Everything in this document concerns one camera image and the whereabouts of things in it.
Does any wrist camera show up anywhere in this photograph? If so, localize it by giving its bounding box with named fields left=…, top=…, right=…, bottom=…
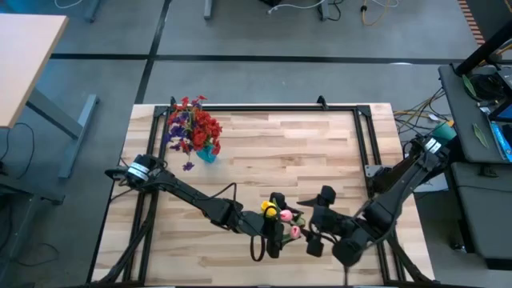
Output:
left=265, top=222, right=284, bottom=260
left=306, top=238, right=325, bottom=258

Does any white floor cable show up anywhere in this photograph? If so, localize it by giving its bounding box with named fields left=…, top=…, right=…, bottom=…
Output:
left=266, top=0, right=326, bottom=15
left=54, top=0, right=86, bottom=10

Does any teal green cup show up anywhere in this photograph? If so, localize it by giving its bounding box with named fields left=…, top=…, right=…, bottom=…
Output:
left=432, top=121, right=458, bottom=146

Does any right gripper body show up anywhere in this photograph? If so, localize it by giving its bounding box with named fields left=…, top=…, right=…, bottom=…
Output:
left=310, top=185, right=347, bottom=242

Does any coiled black cable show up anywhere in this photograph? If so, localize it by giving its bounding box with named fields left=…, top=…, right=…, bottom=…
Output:
left=470, top=71, right=506, bottom=103

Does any black aluminium table frame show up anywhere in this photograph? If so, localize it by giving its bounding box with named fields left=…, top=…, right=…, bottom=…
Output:
left=90, top=95, right=435, bottom=288

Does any orange floor cable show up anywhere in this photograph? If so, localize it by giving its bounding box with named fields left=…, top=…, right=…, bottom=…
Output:
left=361, top=0, right=392, bottom=27

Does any cable bundle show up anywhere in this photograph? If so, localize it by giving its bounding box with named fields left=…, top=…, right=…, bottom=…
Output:
left=393, top=86, right=457, bottom=139

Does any red flower bunch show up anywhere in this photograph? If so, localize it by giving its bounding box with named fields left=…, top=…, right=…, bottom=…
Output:
left=167, top=94, right=209, bottom=121
left=182, top=110, right=223, bottom=157

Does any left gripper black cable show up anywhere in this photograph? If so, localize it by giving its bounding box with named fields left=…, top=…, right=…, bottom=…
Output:
left=249, top=234, right=268, bottom=262

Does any black low bench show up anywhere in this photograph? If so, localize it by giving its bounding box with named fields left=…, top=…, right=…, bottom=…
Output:
left=444, top=162, right=512, bottom=271

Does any laptop with blue screen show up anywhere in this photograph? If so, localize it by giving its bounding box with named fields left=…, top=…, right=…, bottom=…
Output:
left=487, top=94, right=512, bottom=125

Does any grey metal desk leg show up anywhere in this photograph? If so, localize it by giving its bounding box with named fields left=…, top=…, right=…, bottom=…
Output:
left=24, top=86, right=101, bottom=180

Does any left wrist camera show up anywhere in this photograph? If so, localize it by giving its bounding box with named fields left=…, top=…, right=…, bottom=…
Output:
left=265, top=222, right=284, bottom=260

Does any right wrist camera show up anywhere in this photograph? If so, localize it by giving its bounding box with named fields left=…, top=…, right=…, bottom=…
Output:
left=306, top=238, right=325, bottom=258

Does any light wood desk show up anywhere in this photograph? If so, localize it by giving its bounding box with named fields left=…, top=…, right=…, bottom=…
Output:
left=0, top=13, right=70, bottom=130

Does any green leaf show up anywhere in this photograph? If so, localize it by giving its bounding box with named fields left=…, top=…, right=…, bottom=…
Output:
left=472, top=122, right=490, bottom=150
left=462, top=74, right=479, bottom=99

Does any black side table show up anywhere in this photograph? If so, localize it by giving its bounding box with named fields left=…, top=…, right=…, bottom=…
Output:
left=438, top=63, right=512, bottom=166

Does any teal glass vase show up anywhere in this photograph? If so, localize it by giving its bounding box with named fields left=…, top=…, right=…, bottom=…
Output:
left=195, top=144, right=219, bottom=164

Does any black diagonal beam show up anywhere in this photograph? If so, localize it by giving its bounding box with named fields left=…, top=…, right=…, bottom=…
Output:
left=454, top=18, right=512, bottom=77

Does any blue box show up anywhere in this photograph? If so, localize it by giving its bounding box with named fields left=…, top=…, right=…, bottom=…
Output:
left=490, top=121, right=512, bottom=164

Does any dark metal table base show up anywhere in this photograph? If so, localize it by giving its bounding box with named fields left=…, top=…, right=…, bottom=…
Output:
left=0, top=162, right=67, bottom=207

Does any white sheet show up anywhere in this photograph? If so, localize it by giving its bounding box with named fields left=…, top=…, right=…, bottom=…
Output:
left=419, top=172, right=450, bottom=194

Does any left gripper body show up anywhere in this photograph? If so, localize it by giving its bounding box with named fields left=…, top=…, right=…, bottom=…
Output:
left=239, top=191, right=288, bottom=242

